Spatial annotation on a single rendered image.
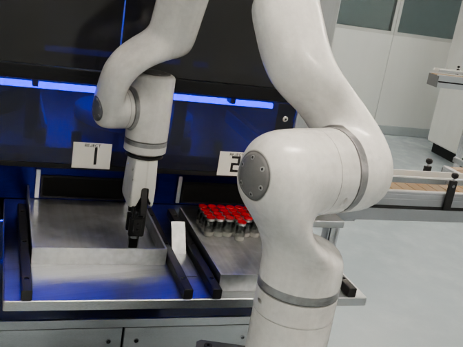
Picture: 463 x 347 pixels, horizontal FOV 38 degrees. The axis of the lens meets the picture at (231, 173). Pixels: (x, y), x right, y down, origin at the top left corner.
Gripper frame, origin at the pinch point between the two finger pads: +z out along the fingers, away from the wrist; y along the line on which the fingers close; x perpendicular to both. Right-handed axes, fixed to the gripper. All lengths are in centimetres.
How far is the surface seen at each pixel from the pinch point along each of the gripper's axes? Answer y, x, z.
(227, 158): -19.1, 24.4, -9.4
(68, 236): -5.7, -12.5, 5.8
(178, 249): 1.6, 9.5, 4.9
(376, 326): -108, 141, 95
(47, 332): -18.8, -13.8, 37.1
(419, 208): -30, 89, 6
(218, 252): 1.1, 18.5, 5.7
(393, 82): -479, 354, 43
